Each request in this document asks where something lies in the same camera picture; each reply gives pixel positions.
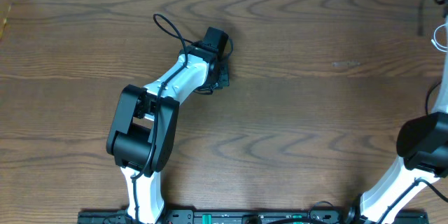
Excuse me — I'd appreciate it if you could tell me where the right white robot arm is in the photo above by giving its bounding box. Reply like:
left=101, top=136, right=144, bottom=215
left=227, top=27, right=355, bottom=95
left=358, top=69, right=447, bottom=223

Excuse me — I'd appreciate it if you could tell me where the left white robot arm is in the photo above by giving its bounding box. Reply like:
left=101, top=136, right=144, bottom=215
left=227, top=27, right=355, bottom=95
left=106, top=27, right=232, bottom=223

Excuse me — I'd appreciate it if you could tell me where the white cable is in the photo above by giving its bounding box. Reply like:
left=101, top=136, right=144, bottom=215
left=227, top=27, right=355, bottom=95
left=430, top=22, right=448, bottom=54

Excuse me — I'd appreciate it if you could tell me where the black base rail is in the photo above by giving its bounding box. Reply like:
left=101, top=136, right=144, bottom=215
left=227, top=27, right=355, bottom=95
left=77, top=209, right=430, bottom=224

